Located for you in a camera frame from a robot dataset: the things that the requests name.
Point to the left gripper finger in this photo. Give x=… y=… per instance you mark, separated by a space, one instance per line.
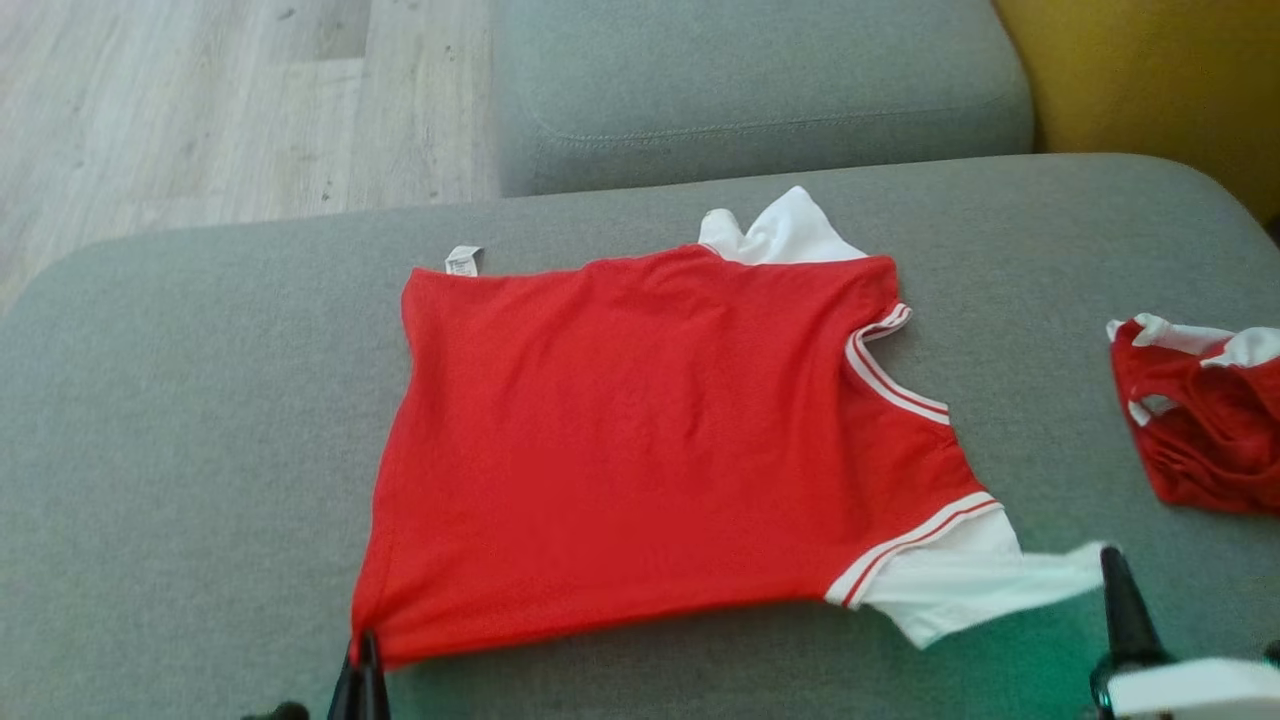
x=376 y=690
x=346 y=695

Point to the large grey sofa seat cushion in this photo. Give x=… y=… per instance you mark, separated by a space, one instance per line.
x=200 y=450

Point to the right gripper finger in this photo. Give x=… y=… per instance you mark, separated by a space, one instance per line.
x=1130 y=620

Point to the red jersey white sleeves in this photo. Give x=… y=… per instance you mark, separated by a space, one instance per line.
x=650 y=430

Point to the red shorts white trim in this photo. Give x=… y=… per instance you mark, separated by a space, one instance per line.
x=1210 y=440

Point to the small grey sofa seat cushion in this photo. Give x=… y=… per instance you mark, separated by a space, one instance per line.
x=760 y=90

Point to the yellow sofa backrest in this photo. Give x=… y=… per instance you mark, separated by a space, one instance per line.
x=1150 y=90

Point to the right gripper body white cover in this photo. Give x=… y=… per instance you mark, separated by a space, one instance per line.
x=1190 y=690

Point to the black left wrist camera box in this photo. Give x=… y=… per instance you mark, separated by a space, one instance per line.
x=280 y=712

